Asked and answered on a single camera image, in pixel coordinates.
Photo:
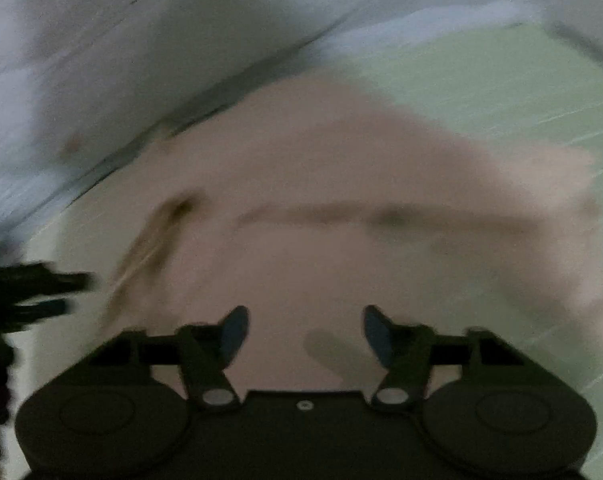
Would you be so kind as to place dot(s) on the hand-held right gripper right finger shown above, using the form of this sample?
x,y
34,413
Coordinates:
x,y
376,332

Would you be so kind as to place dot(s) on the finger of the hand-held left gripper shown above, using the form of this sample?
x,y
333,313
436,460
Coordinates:
x,y
46,307
56,280

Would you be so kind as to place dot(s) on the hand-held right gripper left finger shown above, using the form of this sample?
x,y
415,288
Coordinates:
x,y
234,332

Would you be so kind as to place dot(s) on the pink garment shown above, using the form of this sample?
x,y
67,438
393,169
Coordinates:
x,y
331,270

